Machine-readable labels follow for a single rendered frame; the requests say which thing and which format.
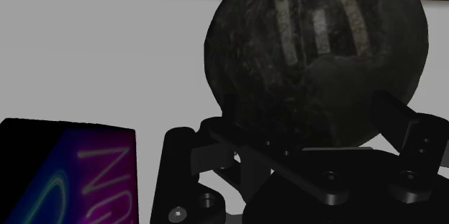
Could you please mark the dark round ball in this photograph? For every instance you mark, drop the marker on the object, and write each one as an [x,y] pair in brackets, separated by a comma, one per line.
[315,54]

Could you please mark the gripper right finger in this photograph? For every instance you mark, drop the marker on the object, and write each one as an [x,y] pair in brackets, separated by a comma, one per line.
[417,153]

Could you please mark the black purple blue box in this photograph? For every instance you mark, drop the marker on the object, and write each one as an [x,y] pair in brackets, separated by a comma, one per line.
[70,177]

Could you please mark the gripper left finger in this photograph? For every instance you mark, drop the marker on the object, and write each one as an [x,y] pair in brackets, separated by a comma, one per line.
[179,167]

